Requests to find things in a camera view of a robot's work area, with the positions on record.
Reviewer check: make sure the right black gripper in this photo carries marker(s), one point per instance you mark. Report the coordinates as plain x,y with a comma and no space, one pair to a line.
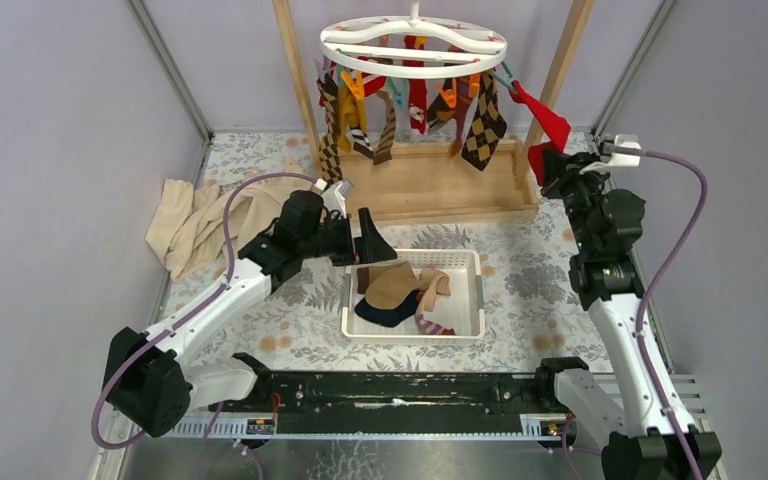
562,170

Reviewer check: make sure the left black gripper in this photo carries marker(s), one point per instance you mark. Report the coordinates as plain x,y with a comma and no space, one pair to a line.
370,247

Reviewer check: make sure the tan ribbed sock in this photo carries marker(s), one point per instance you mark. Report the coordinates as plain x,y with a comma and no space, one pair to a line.
386,286

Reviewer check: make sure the navy sock beige red cuff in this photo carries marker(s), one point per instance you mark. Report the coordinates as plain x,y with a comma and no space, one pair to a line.
389,318

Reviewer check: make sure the purple orange striped sock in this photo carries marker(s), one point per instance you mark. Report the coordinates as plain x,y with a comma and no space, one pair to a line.
463,102

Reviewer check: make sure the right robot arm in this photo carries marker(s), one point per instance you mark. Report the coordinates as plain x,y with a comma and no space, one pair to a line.
648,433

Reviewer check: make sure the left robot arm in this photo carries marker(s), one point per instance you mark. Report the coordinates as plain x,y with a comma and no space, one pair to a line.
151,376

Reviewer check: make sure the white round clip hanger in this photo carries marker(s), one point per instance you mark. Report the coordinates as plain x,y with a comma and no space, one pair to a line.
375,45

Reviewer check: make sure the wooden hanging rack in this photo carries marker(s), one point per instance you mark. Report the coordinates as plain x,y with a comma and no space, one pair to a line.
420,186

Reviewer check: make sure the brown tan striped sock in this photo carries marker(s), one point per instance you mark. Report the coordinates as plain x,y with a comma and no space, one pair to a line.
383,151

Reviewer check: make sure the brown yellow argyle sock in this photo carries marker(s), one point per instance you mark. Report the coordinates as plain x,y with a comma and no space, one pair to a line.
328,155

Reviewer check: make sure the brown white striped sock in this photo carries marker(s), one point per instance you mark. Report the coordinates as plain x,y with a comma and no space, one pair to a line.
361,143

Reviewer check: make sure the white plastic basket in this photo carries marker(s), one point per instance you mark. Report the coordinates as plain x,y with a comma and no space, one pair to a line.
462,311

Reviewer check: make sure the floral table mat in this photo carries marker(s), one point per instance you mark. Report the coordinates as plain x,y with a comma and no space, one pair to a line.
531,313

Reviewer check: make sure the mustard yellow sock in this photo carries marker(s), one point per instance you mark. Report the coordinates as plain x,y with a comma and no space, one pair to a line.
351,113

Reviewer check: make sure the beige crumpled cloth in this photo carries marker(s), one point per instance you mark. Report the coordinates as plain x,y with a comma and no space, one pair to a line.
188,229

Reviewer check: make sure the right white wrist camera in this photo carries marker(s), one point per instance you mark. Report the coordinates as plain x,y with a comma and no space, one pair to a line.
620,153

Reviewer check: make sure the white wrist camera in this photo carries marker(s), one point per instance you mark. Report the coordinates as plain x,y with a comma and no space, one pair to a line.
620,153
334,195

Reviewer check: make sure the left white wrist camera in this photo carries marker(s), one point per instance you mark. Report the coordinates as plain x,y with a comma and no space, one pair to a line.
334,195

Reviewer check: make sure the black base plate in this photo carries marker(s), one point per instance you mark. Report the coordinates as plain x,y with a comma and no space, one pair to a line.
412,403

